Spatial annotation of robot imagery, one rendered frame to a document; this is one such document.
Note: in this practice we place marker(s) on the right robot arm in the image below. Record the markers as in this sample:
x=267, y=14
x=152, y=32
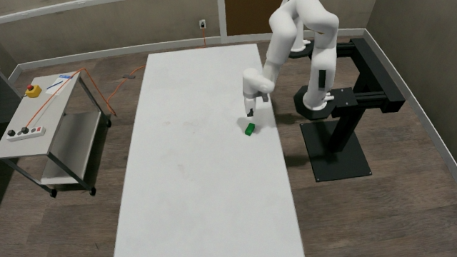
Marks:
x=299, y=44

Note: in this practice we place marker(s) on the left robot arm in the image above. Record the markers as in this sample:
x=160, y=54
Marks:
x=323, y=63

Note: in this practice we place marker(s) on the green rectangular block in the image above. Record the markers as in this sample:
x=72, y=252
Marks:
x=249, y=129

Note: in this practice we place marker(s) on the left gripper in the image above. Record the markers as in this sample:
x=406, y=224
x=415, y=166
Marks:
x=250, y=106

